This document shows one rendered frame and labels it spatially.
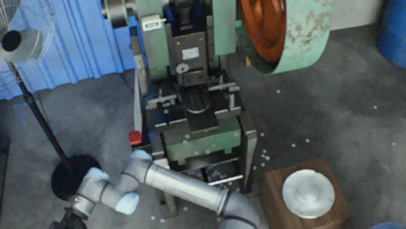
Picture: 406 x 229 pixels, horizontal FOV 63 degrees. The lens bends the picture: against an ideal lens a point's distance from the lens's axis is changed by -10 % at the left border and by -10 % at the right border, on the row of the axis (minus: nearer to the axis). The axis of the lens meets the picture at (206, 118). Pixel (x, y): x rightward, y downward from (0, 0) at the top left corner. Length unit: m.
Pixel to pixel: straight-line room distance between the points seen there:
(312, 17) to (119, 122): 1.91
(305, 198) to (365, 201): 0.64
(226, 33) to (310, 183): 0.97
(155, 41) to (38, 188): 1.59
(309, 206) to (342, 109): 1.16
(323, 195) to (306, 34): 1.01
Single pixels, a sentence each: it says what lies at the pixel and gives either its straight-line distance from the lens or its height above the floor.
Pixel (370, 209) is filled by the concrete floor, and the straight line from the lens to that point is 2.52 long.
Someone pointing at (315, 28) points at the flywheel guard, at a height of 1.35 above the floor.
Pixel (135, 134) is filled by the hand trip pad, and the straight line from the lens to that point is 1.77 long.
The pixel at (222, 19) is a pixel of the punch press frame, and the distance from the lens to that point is 1.53.
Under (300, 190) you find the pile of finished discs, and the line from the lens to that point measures 2.03.
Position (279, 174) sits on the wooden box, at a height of 0.35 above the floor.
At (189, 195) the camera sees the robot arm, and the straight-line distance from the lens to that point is 1.18.
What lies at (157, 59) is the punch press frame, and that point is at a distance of 1.58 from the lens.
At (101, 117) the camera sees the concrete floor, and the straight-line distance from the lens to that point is 2.94.
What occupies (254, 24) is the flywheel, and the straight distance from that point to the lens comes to 1.85.
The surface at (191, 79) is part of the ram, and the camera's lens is 1.71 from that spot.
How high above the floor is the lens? 2.12
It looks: 50 degrees down
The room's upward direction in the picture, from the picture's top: 4 degrees counter-clockwise
